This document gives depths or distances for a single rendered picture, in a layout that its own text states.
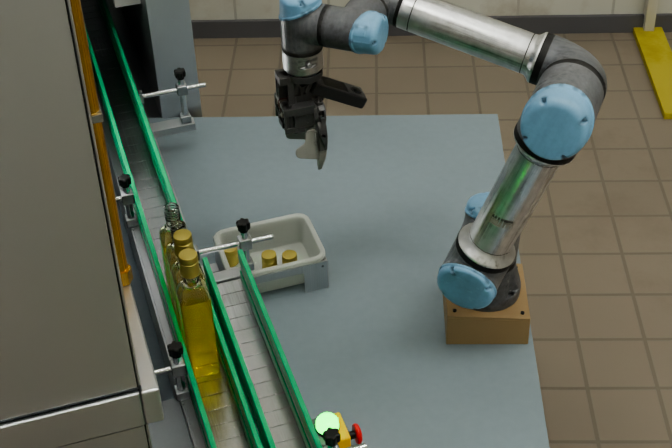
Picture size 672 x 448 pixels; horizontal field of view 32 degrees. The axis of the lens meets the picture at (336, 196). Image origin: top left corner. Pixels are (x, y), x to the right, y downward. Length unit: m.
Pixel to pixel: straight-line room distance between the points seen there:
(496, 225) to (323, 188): 0.84
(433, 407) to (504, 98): 2.47
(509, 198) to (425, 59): 2.83
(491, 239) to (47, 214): 1.06
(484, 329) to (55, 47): 1.44
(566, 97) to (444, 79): 2.83
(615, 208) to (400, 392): 1.90
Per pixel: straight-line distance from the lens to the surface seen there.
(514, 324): 2.47
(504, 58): 2.13
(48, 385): 1.51
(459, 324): 2.46
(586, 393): 3.48
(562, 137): 1.99
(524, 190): 2.10
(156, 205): 2.70
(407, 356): 2.47
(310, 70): 2.14
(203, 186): 2.96
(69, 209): 1.35
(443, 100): 4.65
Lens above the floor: 2.49
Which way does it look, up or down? 37 degrees down
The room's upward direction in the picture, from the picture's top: 2 degrees counter-clockwise
